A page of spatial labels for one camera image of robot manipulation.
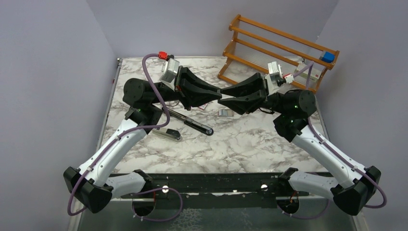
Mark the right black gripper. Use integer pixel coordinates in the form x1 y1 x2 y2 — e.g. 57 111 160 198
219 72 289 115

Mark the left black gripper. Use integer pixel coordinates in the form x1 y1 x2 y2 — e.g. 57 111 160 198
149 65 223 111

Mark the red white staple box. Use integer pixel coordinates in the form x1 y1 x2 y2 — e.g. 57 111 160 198
198 104 207 110

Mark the beige staple box tray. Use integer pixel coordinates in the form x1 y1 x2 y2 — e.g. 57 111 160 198
218 109 234 117

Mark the beige black stapler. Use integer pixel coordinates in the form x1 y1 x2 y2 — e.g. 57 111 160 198
152 128 182 142

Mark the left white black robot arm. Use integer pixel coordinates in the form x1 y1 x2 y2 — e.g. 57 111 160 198
63 66 221 213

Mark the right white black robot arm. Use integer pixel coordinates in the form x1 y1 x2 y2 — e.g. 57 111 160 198
218 73 381 216

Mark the orange wooden shelf rack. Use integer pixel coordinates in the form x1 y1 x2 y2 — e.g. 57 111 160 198
217 14 340 92

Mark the blue cube on shelf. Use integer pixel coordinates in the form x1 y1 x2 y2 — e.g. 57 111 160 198
319 51 335 63

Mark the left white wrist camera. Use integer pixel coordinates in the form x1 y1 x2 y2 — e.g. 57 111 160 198
158 51 180 91

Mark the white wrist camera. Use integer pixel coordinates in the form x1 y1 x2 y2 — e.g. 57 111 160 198
158 51 180 91
265 61 294 95

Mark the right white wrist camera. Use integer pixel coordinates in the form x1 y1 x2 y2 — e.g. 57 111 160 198
265 61 294 95

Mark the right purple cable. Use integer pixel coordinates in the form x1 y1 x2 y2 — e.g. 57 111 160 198
292 62 388 209

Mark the purple cable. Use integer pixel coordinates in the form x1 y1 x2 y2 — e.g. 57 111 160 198
292 62 388 209
67 53 171 217

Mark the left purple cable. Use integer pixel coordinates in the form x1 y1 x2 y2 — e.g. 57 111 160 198
67 53 171 217

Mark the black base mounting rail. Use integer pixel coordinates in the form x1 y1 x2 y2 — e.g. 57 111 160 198
118 172 310 211

